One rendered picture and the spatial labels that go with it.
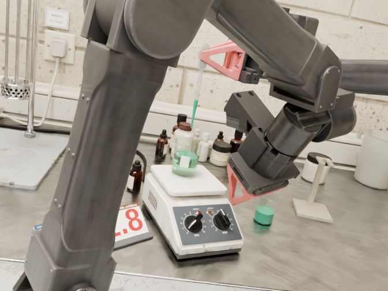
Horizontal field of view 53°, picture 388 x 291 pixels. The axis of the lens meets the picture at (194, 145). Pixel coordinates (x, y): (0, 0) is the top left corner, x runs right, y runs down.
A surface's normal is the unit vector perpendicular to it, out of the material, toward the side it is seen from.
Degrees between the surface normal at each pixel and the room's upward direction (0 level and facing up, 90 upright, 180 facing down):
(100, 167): 90
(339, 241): 0
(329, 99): 90
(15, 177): 0
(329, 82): 90
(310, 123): 30
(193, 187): 0
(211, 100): 90
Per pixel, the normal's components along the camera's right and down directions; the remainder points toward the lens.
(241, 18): 0.62, 0.43
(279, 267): 0.18, -0.93
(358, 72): -0.79, 0.00
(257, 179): 0.33, -0.63
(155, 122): 0.06, 0.33
